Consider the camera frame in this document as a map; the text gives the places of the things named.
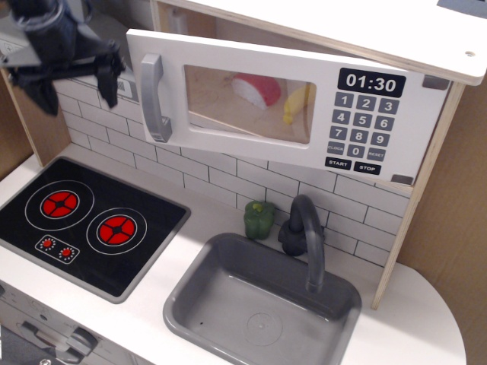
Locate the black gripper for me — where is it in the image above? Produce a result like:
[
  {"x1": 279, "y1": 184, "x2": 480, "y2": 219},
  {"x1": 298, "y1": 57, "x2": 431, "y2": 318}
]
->
[{"x1": 7, "y1": 11, "x2": 126, "y2": 116}]

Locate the grey microwave door handle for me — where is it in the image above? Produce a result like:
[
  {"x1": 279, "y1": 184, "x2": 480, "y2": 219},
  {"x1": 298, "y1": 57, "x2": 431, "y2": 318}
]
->
[{"x1": 141, "y1": 53, "x2": 172, "y2": 143}]

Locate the white toy microwave door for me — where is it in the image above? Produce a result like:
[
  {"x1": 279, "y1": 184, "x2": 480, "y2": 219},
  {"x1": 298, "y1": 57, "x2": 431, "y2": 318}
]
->
[{"x1": 127, "y1": 30, "x2": 450, "y2": 185}]

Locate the grey range hood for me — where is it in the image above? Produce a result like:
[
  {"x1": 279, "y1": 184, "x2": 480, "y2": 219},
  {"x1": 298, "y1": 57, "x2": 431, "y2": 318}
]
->
[{"x1": 0, "y1": 0, "x2": 155, "y2": 103}]

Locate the black toy stovetop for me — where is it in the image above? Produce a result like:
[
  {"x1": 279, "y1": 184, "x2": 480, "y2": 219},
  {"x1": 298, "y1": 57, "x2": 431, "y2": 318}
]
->
[{"x1": 1, "y1": 157, "x2": 190, "y2": 303}]

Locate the red white toy food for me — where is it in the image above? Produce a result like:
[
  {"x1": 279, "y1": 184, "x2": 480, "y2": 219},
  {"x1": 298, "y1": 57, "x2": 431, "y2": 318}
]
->
[{"x1": 231, "y1": 73, "x2": 282, "y2": 110}]

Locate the yellow toy banana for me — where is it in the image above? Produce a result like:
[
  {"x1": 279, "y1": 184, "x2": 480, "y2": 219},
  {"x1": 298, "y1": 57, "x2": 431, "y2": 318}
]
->
[{"x1": 283, "y1": 83, "x2": 317, "y2": 125}]

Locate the green toy bell pepper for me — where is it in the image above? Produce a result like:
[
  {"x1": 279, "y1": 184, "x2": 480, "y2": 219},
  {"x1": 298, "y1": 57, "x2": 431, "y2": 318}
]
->
[{"x1": 243, "y1": 201, "x2": 275, "y2": 240}]

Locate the dark grey toy faucet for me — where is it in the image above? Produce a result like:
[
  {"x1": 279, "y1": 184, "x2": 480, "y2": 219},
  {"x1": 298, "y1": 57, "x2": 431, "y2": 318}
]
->
[{"x1": 278, "y1": 195, "x2": 325, "y2": 294}]

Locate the grey toy sink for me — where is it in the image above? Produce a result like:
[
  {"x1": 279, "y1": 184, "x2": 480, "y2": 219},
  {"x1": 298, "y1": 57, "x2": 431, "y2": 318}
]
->
[{"x1": 163, "y1": 233, "x2": 361, "y2": 364}]

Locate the wooden side panel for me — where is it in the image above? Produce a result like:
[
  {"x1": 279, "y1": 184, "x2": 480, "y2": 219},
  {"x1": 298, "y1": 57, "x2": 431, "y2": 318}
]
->
[{"x1": 371, "y1": 82, "x2": 466, "y2": 310}]

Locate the grey oven door handle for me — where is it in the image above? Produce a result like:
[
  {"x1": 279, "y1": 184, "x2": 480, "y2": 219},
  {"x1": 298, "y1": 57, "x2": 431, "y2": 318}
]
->
[{"x1": 18, "y1": 321, "x2": 98, "y2": 364}]

